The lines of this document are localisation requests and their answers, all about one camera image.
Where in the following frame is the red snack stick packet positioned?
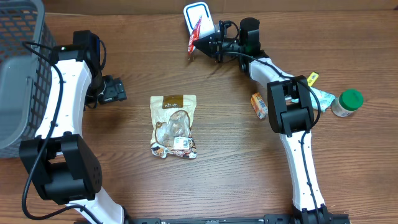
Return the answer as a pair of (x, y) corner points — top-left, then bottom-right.
(187, 16), (202, 54)

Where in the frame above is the brown snack pouch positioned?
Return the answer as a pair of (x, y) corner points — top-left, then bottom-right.
(150, 95), (197, 159)

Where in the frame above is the orange tissue pack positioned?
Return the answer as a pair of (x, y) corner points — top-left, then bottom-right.
(250, 93), (268, 119)

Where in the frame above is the yellow highlighter marker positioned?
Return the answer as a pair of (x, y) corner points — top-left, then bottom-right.
(307, 72), (319, 86)

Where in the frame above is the teal tissue pack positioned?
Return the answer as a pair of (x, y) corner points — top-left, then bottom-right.
(311, 87), (336, 113)

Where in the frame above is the instant noodle cup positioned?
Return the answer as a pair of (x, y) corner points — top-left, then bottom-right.
(331, 89), (364, 117)

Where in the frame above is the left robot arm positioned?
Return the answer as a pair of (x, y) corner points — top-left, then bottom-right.
(19, 30), (132, 223)

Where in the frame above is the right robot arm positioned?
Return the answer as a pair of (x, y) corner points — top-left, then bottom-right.
(190, 17), (335, 223)

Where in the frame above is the white barcode scanner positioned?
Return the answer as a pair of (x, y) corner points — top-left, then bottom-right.
(183, 1), (215, 38)

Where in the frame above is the grey plastic mesh basket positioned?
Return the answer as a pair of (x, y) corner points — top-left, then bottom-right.
(1, 0), (56, 159)

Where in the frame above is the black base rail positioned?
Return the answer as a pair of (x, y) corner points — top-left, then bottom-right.
(124, 213), (351, 224)

